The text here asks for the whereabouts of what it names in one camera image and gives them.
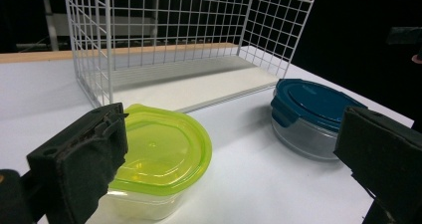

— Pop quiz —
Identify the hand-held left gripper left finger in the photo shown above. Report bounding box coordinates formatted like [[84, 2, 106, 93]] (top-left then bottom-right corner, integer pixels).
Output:
[[26, 102, 129, 224]]

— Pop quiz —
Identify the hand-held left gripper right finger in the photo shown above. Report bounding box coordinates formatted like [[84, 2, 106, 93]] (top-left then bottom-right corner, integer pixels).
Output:
[[332, 106, 422, 224]]

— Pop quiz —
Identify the clear container with green lid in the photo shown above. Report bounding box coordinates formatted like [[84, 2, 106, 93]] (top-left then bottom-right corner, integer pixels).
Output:
[[98, 103, 214, 222]]

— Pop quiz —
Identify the clear container with blue lid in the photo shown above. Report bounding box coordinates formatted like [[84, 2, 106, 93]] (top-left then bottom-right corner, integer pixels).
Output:
[[270, 78, 368, 162]]

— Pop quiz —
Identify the white wire shelf rack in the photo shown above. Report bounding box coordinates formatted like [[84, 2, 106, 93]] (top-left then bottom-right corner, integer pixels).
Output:
[[63, 0, 321, 114]]

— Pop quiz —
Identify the grey metal stand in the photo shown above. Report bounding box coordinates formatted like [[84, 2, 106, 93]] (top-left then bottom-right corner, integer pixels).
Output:
[[40, 0, 60, 53]]

